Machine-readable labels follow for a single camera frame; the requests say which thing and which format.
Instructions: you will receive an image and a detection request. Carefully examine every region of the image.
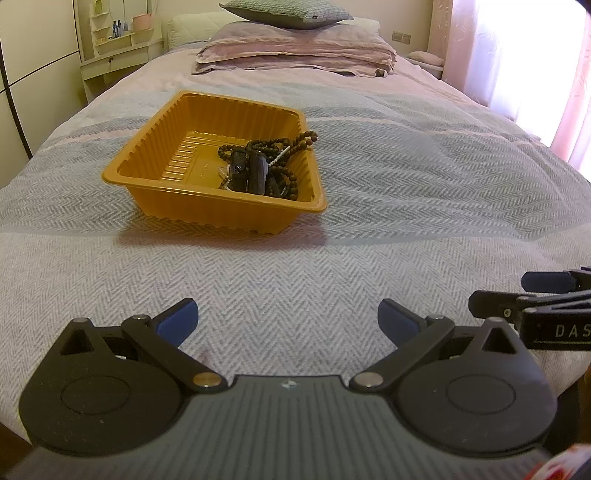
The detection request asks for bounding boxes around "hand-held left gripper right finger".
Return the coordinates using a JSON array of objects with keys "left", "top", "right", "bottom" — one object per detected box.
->
[{"left": 349, "top": 298, "right": 525, "bottom": 393}]

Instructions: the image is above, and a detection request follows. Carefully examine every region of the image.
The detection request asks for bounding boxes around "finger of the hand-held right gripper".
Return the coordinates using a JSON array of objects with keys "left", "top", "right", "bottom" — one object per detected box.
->
[
  {"left": 468, "top": 290, "right": 523, "bottom": 319},
  {"left": 522, "top": 267, "right": 591, "bottom": 293}
]

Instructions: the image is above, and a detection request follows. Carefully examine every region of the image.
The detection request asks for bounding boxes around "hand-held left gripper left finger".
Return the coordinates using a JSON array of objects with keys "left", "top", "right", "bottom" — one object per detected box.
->
[{"left": 55, "top": 298, "right": 228, "bottom": 394}]

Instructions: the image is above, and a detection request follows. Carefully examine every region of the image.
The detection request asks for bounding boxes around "orange plastic tray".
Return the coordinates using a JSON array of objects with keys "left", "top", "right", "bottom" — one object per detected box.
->
[{"left": 102, "top": 91, "right": 329, "bottom": 236}]

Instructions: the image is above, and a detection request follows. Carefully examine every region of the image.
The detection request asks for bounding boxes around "black wristwatch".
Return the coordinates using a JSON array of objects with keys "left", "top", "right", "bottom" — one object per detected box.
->
[{"left": 226, "top": 149, "right": 252, "bottom": 193}]

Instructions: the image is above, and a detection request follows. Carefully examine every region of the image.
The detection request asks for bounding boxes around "gold round wristwatch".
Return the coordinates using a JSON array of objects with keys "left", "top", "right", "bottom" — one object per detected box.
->
[{"left": 249, "top": 151, "right": 271, "bottom": 195}]

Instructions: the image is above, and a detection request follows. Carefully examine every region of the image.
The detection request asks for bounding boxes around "dark bead necklace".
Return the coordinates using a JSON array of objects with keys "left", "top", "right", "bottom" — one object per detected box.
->
[{"left": 217, "top": 138, "right": 289, "bottom": 162}]

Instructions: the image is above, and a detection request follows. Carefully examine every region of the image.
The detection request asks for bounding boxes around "white pearl bracelet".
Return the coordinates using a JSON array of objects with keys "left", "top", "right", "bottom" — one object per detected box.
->
[{"left": 269, "top": 144, "right": 296, "bottom": 167}]

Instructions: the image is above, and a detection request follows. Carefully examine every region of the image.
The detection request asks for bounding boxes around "brown wooden bead necklace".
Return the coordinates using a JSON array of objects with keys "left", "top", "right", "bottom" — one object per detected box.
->
[{"left": 259, "top": 130, "right": 320, "bottom": 201}]

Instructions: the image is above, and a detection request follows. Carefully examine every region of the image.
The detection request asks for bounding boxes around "red white printed clothing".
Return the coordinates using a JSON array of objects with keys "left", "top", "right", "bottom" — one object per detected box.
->
[{"left": 538, "top": 443, "right": 591, "bottom": 480}]

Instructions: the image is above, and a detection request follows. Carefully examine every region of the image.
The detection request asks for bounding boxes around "pink curtain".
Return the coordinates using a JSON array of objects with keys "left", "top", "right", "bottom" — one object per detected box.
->
[{"left": 429, "top": 0, "right": 591, "bottom": 188}]

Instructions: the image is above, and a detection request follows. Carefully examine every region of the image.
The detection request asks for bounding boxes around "pink bedside cushion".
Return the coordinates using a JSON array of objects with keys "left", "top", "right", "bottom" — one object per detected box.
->
[{"left": 406, "top": 51, "right": 447, "bottom": 80}]

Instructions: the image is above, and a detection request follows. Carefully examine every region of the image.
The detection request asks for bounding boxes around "cream dressing table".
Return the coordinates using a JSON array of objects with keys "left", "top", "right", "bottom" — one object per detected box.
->
[{"left": 76, "top": 0, "right": 165, "bottom": 105}]

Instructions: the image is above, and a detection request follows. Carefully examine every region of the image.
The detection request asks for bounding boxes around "pink folded quilt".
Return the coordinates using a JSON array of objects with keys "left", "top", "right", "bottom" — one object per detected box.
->
[{"left": 191, "top": 21, "right": 398, "bottom": 79}]

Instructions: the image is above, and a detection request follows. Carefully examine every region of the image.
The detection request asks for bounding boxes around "white padded headboard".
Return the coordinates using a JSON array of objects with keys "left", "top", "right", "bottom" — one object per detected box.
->
[{"left": 166, "top": 11, "right": 232, "bottom": 49}]

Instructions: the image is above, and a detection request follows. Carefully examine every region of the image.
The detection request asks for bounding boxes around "cream wardrobe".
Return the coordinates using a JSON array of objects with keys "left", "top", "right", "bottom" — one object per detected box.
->
[{"left": 0, "top": 0, "right": 85, "bottom": 191}]

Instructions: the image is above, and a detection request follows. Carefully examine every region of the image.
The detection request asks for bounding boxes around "round mirror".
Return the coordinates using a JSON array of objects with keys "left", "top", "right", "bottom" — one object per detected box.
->
[{"left": 105, "top": 0, "right": 149, "bottom": 24}]

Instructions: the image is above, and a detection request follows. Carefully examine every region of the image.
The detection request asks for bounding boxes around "grey-green checked pillow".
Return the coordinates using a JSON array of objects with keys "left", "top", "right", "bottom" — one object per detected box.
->
[{"left": 219, "top": 0, "right": 354, "bottom": 31}]

